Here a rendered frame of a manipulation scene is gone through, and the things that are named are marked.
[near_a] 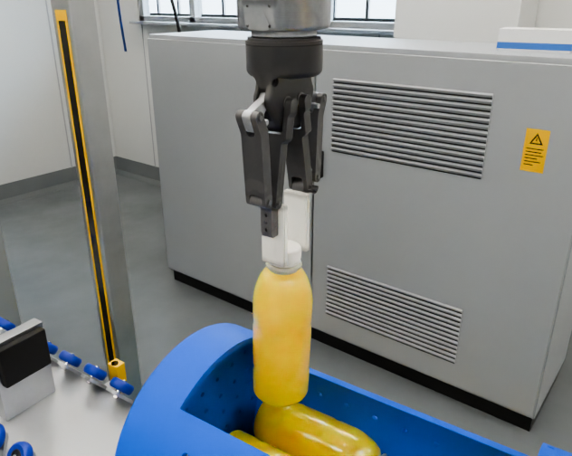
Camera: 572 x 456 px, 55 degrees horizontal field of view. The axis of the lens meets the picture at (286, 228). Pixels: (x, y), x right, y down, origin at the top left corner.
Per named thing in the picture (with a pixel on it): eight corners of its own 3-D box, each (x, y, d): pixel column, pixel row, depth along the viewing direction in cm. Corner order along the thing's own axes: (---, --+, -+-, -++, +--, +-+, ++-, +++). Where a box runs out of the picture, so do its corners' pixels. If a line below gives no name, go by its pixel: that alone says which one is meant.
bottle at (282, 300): (259, 413, 66) (260, 276, 59) (248, 375, 72) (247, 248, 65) (315, 403, 68) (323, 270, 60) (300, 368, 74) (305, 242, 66)
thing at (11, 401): (48, 386, 107) (34, 317, 101) (61, 394, 105) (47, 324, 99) (-1, 416, 99) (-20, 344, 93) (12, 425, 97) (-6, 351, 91)
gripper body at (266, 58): (276, 29, 58) (278, 118, 62) (225, 34, 52) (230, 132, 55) (339, 31, 54) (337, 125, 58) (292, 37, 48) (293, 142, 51)
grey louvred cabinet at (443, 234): (226, 252, 379) (216, 30, 323) (561, 374, 257) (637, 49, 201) (166, 282, 340) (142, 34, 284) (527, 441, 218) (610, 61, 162)
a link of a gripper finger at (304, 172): (271, 94, 57) (278, 90, 57) (283, 189, 63) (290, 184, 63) (302, 97, 55) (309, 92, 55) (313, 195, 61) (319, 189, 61)
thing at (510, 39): (502, 48, 206) (505, 26, 203) (573, 50, 195) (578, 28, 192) (495, 50, 196) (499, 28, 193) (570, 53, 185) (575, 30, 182)
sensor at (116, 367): (118, 376, 114) (115, 356, 112) (128, 381, 113) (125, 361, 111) (87, 397, 108) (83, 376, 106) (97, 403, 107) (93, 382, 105)
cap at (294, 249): (271, 270, 60) (271, 255, 60) (263, 254, 64) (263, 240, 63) (305, 266, 61) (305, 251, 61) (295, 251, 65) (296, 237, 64)
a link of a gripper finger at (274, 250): (288, 204, 57) (284, 206, 57) (288, 265, 60) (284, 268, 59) (264, 199, 59) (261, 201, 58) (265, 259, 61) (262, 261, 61)
